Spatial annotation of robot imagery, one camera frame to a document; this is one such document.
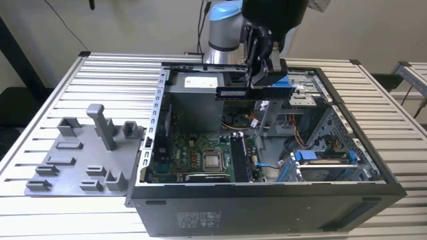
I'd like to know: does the grey power supply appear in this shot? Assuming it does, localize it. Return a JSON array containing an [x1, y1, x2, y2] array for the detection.
[[164, 72, 228, 135]]

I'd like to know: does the grey parts rack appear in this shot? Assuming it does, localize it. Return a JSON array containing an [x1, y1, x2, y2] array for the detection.
[[22, 104, 148, 198]]

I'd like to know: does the black graphics card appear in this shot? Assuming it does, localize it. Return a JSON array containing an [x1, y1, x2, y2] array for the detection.
[[175, 172, 236, 184]]

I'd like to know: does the orange wire bundle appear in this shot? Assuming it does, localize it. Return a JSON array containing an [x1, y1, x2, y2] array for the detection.
[[293, 113, 310, 151]]

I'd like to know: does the silver CPU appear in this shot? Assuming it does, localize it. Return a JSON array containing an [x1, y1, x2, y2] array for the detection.
[[203, 154, 223, 172]]

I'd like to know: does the dark RAM stick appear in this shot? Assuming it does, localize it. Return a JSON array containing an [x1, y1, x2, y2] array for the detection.
[[231, 134, 244, 183], [215, 84, 294, 101]]

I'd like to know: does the silver drive cage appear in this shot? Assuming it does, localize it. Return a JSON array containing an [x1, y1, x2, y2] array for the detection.
[[255, 71, 331, 137]]

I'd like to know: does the green motherboard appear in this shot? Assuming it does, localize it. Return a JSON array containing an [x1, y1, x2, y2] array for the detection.
[[146, 109, 267, 184]]

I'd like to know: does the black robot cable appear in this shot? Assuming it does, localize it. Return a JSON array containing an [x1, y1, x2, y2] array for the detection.
[[196, 0, 212, 54]]

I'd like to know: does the black PC case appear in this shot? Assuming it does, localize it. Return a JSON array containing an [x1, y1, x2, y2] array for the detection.
[[123, 61, 409, 238]]

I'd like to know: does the yellow white wire bundle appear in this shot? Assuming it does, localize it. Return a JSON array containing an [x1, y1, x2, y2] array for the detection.
[[220, 119, 257, 130]]

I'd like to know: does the neighbouring metal slat table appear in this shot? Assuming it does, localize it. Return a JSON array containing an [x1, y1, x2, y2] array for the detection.
[[390, 61, 427, 101]]

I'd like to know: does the CPU socket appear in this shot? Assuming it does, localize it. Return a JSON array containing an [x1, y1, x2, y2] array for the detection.
[[199, 148, 228, 174]]

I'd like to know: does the blue drive bay latch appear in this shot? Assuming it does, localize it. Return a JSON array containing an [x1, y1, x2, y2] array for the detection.
[[271, 75, 295, 89]]

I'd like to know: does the blue disk carrier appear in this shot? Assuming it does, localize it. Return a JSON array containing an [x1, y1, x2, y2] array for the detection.
[[279, 149, 362, 183]]

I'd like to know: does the blue SATA wire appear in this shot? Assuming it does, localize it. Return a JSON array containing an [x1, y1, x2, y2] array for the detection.
[[255, 161, 287, 170]]

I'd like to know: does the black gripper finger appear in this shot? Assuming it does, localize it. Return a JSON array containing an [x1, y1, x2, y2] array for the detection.
[[246, 26, 289, 90]]

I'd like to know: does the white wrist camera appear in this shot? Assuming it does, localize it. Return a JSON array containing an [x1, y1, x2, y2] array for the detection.
[[309, 0, 333, 12]]

